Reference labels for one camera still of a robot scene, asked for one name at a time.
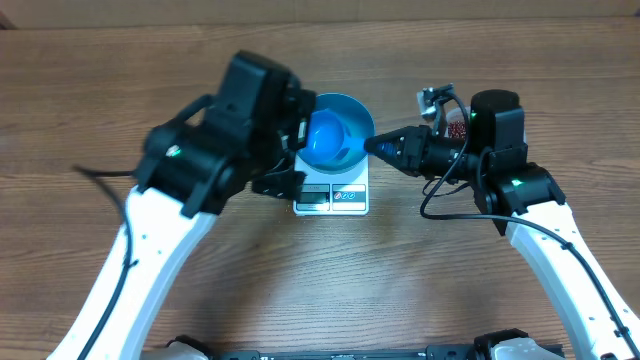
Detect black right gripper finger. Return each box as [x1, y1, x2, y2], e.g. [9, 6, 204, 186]
[364, 125, 430, 153]
[372, 148, 424, 177]

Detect blue plastic measuring scoop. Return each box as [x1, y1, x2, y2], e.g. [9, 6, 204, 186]
[299, 110, 365, 166]

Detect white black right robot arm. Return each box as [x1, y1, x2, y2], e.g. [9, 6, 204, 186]
[364, 85, 639, 359]

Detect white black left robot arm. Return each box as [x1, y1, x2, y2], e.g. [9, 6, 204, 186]
[53, 51, 316, 359]

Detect teal metal bowl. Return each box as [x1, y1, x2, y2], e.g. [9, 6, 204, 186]
[297, 93, 375, 174]

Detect white digital kitchen scale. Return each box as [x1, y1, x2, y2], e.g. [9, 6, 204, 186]
[293, 155, 370, 216]

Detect red beans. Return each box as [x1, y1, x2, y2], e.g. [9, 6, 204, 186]
[447, 120, 466, 140]

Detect clear plastic bean container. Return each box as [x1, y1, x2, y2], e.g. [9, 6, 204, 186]
[444, 108, 466, 143]

